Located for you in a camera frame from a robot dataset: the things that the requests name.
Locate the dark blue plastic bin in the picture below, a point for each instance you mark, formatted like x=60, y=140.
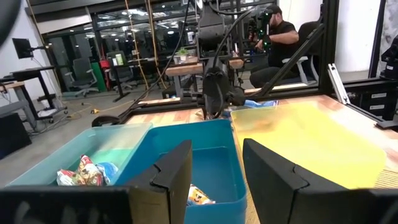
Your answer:
x=214, y=168

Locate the silver aluminium bracket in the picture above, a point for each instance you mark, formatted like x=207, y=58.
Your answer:
x=337, y=82

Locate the black floor box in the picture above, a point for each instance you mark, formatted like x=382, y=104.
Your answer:
x=12, y=137

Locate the black standing desk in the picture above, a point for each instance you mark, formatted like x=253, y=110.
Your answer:
x=31, y=72

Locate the yellow translucent plastic bin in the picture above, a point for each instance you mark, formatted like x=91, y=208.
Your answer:
x=311, y=143

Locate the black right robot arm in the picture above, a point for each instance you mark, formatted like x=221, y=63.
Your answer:
x=211, y=31

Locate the bright blue granola bar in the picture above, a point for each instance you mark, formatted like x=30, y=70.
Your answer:
x=258, y=103
x=109, y=171

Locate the black monitor on arm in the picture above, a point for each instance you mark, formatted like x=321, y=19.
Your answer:
x=22, y=48

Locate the grey office chair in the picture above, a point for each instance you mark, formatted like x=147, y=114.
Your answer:
x=121, y=73
x=81, y=70

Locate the red orange granola bar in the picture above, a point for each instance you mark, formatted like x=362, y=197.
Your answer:
x=90, y=171
x=68, y=178

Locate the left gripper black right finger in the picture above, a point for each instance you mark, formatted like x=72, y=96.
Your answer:
x=280, y=193

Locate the blue orange granola bar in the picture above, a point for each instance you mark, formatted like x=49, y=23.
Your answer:
x=199, y=196

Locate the black office chair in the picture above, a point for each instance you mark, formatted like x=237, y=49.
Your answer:
x=308, y=34

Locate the person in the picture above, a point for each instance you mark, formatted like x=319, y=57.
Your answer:
x=280, y=40

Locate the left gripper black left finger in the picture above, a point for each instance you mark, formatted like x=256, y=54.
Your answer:
x=168, y=186

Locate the black labelled box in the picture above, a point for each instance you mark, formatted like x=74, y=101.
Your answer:
x=373, y=102

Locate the wooden background table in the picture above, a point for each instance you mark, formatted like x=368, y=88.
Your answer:
x=183, y=69

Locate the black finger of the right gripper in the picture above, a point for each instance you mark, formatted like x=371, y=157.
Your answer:
x=219, y=114
x=210, y=113

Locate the small potted plant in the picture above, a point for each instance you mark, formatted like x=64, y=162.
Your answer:
x=183, y=56

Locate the teal translucent plastic bin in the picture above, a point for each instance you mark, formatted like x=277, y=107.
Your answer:
x=93, y=143

